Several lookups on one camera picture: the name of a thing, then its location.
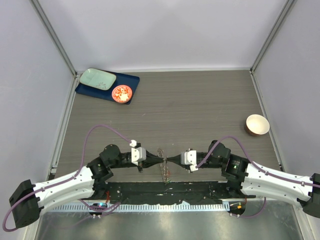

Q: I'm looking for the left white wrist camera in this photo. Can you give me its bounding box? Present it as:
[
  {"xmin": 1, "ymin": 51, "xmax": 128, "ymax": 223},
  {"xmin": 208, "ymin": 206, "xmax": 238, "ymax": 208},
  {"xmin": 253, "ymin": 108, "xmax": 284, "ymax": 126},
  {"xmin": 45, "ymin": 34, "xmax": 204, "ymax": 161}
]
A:
[{"xmin": 129, "ymin": 139, "xmax": 147, "ymax": 166}]

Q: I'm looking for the purple cable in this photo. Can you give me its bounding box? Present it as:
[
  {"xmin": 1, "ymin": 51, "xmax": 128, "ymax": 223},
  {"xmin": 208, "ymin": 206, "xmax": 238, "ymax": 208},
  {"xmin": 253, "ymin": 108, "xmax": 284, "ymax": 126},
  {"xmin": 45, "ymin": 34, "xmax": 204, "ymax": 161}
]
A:
[
  {"xmin": 196, "ymin": 135, "xmax": 320, "ymax": 218},
  {"xmin": 1, "ymin": 124, "xmax": 137, "ymax": 231}
]

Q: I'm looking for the large metal keyring with rings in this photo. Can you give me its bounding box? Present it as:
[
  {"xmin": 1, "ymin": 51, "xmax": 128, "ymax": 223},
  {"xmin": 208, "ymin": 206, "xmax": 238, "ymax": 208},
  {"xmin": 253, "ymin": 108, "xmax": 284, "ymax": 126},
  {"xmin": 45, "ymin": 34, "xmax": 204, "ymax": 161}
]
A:
[{"xmin": 160, "ymin": 153, "xmax": 170, "ymax": 183}]

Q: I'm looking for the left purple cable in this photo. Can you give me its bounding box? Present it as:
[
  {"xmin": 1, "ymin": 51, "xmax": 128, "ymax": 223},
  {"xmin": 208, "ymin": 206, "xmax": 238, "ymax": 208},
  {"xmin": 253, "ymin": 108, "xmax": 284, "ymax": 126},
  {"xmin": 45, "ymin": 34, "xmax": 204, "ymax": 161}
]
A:
[{"xmin": 1, "ymin": 124, "xmax": 137, "ymax": 231}]

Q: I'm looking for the slotted cable duct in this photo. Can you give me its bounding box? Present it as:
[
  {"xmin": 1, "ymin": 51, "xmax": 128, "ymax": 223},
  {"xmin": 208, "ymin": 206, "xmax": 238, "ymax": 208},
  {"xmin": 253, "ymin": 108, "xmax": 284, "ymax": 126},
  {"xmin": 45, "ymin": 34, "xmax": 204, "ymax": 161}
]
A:
[{"xmin": 49, "ymin": 201, "xmax": 230, "ymax": 213}]

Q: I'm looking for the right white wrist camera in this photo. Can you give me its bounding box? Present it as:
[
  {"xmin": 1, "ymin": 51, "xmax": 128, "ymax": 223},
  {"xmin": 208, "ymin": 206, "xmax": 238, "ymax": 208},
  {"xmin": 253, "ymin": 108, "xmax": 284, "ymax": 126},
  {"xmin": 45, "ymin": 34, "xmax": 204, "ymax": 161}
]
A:
[{"xmin": 180, "ymin": 149, "xmax": 198, "ymax": 172}]

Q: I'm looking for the dark blue tray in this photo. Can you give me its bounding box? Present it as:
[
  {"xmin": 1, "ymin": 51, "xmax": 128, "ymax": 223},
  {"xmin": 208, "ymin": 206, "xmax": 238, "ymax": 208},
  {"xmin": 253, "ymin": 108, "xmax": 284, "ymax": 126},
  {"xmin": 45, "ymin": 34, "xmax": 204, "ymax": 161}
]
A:
[{"xmin": 75, "ymin": 68, "xmax": 140, "ymax": 105}]

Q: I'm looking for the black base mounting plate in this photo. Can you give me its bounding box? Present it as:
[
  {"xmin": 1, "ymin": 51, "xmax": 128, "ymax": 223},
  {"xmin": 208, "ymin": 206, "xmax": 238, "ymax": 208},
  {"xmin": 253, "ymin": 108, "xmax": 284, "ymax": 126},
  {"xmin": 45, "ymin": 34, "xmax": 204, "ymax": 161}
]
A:
[{"xmin": 87, "ymin": 181, "xmax": 256, "ymax": 205}]

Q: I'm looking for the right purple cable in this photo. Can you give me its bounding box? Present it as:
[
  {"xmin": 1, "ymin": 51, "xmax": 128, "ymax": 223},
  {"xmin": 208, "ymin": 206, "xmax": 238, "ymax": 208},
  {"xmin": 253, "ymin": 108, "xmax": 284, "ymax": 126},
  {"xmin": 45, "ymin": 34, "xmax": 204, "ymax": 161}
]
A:
[{"xmin": 196, "ymin": 135, "xmax": 320, "ymax": 218}]

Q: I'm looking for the red patterned small bowl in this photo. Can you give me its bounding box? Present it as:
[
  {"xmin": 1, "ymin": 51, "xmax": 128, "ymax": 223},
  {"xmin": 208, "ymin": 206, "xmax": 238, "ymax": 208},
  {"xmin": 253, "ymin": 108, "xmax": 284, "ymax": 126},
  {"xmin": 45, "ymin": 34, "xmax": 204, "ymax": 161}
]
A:
[{"xmin": 111, "ymin": 85, "xmax": 133, "ymax": 104}]

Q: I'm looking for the light green rectangular plate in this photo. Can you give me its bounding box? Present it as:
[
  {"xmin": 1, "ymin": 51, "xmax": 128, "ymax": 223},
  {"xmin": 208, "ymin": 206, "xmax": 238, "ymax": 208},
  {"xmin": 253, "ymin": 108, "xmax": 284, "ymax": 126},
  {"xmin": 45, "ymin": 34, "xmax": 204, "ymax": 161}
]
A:
[{"xmin": 79, "ymin": 68, "xmax": 117, "ymax": 91}]

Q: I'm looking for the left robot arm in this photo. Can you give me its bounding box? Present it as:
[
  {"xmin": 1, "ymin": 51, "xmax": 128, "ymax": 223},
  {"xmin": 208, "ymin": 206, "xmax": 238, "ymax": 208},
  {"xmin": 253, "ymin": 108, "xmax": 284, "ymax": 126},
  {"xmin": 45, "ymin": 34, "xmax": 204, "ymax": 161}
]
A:
[{"xmin": 9, "ymin": 144, "xmax": 164, "ymax": 229}]

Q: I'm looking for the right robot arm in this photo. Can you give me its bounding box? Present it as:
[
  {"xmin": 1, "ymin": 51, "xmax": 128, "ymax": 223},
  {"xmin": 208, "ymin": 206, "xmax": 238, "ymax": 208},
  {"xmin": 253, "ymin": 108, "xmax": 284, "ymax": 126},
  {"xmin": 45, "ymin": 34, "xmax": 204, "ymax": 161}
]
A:
[{"xmin": 167, "ymin": 140, "xmax": 320, "ymax": 218}]

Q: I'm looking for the white brown bowl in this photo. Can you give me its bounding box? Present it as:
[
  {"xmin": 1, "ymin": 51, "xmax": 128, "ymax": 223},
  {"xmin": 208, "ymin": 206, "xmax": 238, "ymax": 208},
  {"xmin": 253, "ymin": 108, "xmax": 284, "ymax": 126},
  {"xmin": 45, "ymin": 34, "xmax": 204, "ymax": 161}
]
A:
[{"xmin": 244, "ymin": 114, "xmax": 270, "ymax": 136}]

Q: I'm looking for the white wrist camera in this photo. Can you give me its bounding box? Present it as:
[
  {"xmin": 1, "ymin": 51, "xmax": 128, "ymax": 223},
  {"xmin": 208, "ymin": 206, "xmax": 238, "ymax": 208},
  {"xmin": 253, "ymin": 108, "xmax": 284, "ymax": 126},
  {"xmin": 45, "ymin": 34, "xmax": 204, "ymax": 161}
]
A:
[
  {"xmin": 180, "ymin": 149, "xmax": 198, "ymax": 172},
  {"xmin": 129, "ymin": 139, "xmax": 147, "ymax": 166}
]

